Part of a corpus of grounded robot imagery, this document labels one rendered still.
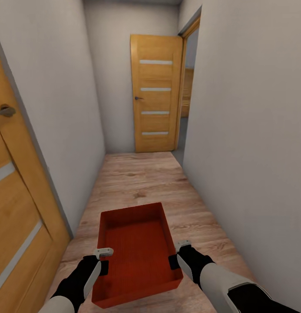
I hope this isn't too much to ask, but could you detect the storage box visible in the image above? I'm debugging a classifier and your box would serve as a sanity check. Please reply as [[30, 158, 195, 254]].
[[92, 202, 183, 309]]

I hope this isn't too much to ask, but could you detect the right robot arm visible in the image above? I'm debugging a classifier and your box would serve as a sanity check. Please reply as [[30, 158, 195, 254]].
[[169, 239, 300, 313]]

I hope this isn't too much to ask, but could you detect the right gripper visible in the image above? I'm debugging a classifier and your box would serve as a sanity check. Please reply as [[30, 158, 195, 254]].
[[169, 254, 180, 270]]

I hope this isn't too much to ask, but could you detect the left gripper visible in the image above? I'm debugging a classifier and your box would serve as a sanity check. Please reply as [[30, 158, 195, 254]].
[[99, 260, 109, 276]]

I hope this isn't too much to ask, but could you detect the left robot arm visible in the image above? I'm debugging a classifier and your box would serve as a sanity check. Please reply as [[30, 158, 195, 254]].
[[38, 247, 113, 313]]

